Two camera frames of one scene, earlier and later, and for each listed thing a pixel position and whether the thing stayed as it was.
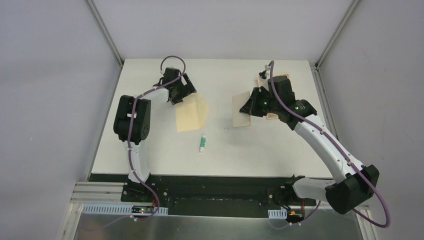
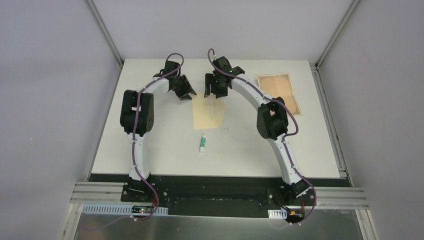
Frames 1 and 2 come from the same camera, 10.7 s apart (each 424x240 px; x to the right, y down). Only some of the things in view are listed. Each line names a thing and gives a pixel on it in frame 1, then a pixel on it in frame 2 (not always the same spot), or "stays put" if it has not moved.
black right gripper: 250,107 to 210,79
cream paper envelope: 191,113 to 208,112
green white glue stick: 202,142 stays put
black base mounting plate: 208,196 stays put
